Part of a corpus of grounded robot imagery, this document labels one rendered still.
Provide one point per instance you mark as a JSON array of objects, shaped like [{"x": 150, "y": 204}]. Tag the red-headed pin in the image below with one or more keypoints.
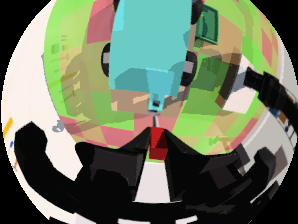
[{"x": 157, "y": 142}]

